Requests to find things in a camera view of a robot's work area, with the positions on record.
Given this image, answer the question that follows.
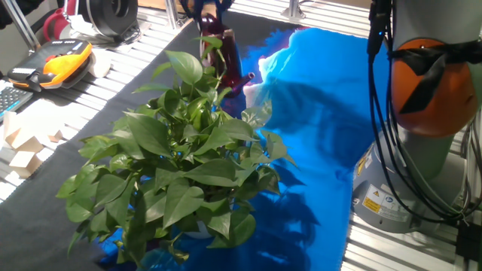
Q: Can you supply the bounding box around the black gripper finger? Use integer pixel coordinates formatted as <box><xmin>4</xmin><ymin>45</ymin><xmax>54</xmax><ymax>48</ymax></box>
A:
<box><xmin>179</xmin><ymin>0</ymin><xmax>206</xmax><ymax>22</ymax></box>
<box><xmin>214</xmin><ymin>0</ymin><xmax>234</xmax><ymax>14</ymax></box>

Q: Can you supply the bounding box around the dark red watering can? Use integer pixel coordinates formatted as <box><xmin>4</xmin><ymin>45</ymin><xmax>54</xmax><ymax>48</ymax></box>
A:
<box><xmin>198</xmin><ymin>13</ymin><xmax>256</xmax><ymax>99</ymax></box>

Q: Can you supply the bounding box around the green pothos plant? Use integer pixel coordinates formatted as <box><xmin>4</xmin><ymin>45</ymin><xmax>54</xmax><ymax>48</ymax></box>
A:
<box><xmin>56</xmin><ymin>35</ymin><xmax>298</xmax><ymax>266</ymax></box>

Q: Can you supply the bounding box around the white plant pot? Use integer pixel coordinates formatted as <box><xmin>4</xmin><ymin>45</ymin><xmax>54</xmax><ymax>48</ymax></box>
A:
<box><xmin>184</xmin><ymin>220</ymin><xmax>215</xmax><ymax>240</ymax></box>

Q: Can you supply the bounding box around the brown wooden board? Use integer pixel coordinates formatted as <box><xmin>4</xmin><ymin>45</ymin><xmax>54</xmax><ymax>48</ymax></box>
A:
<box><xmin>137</xmin><ymin>0</ymin><xmax>185</xmax><ymax>14</ymax></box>

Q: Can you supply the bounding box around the red plastic object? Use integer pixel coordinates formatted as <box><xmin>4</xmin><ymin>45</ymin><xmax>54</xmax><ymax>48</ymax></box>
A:
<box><xmin>42</xmin><ymin>6</ymin><xmax>76</xmax><ymax>42</ymax></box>

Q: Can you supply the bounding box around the orange black teach pendant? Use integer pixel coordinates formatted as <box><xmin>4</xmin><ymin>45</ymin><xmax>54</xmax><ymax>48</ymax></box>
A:
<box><xmin>7</xmin><ymin>38</ymin><xmax>94</xmax><ymax>93</ymax></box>

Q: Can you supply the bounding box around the blue and grey printed cloth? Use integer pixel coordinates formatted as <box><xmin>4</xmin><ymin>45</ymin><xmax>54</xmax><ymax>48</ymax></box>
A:
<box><xmin>0</xmin><ymin>11</ymin><xmax>389</xmax><ymax>271</ymax></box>

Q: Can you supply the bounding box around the person in black clothes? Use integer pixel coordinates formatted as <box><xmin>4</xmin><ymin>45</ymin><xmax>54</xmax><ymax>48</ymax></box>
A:
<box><xmin>0</xmin><ymin>0</ymin><xmax>44</xmax><ymax>31</ymax></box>

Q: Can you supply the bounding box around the black computer keyboard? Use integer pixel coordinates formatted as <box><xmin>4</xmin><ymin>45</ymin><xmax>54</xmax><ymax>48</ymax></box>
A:
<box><xmin>0</xmin><ymin>85</ymin><xmax>34</xmax><ymax>122</ymax></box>

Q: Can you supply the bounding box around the wooden wedge block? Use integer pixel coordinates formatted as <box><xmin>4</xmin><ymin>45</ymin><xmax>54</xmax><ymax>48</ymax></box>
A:
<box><xmin>4</xmin><ymin>127</ymin><xmax>44</xmax><ymax>154</ymax></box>

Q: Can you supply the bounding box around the wooden cube block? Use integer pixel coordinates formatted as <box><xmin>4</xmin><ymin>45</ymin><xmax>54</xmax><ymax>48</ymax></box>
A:
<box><xmin>8</xmin><ymin>150</ymin><xmax>43</xmax><ymax>178</ymax></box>

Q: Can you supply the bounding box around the black connector box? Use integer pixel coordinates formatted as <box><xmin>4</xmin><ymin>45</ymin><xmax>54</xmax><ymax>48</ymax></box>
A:
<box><xmin>455</xmin><ymin>221</ymin><xmax>482</xmax><ymax>263</ymax></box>

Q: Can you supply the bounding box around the aluminium frame post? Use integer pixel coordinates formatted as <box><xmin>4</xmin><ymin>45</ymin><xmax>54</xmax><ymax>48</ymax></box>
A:
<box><xmin>0</xmin><ymin>0</ymin><xmax>41</xmax><ymax>53</ymax></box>
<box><xmin>164</xmin><ymin>0</ymin><xmax>182</xmax><ymax>30</ymax></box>

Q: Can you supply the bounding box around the aluminium post foot bracket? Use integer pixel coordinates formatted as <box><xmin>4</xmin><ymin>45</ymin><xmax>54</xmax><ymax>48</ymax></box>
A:
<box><xmin>280</xmin><ymin>0</ymin><xmax>316</xmax><ymax>22</ymax></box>

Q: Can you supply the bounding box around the black ribbon strap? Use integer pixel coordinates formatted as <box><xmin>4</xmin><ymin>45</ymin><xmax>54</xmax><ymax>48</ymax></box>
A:
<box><xmin>389</xmin><ymin>39</ymin><xmax>482</xmax><ymax>114</ymax></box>

